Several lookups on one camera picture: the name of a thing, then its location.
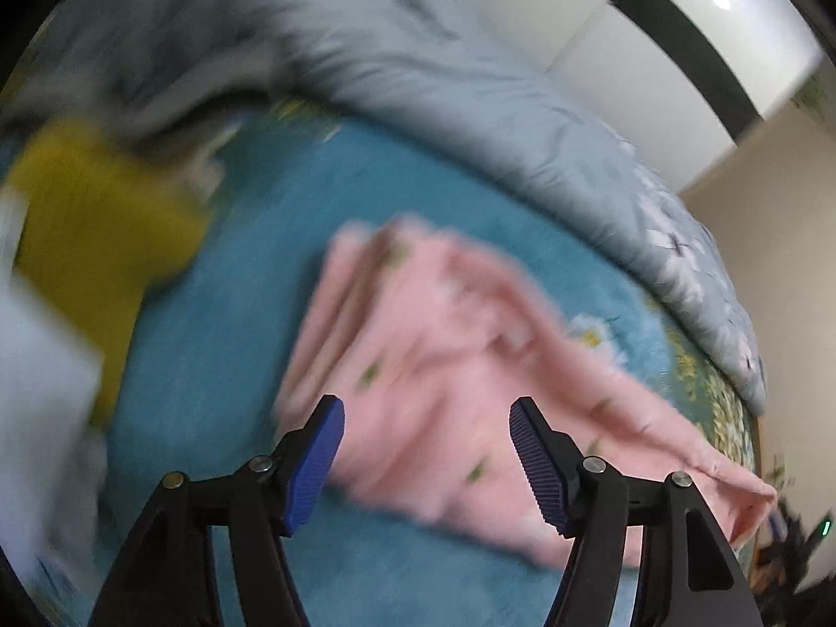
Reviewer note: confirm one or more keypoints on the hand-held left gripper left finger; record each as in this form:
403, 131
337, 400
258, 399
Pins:
315, 464

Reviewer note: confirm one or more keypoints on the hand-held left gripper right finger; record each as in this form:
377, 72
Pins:
537, 464

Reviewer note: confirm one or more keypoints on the pink floral garment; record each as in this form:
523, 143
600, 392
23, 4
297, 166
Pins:
424, 398

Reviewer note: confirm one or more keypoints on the teal floral bed sheet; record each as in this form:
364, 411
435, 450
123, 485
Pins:
228, 366

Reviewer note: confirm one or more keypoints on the light blue cloth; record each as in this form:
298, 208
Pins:
39, 418

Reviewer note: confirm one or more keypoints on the yellow garment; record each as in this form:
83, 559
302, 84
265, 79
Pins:
85, 228

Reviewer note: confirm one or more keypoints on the grey floral quilt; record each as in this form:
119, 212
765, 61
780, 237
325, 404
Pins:
418, 78

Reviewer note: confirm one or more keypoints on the white wardrobe with black trim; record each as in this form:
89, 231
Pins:
659, 46

